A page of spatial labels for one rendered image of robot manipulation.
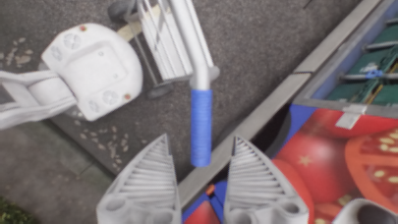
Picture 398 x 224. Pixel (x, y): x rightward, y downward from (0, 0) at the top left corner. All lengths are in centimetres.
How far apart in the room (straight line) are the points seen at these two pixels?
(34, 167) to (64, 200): 35
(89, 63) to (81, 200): 115
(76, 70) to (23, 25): 63
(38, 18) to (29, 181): 123
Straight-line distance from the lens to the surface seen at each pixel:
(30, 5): 176
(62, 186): 174
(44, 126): 160
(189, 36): 24
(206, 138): 25
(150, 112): 147
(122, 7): 133
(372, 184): 90
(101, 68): 119
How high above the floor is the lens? 145
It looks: 70 degrees down
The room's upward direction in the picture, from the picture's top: 108 degrees clockwise
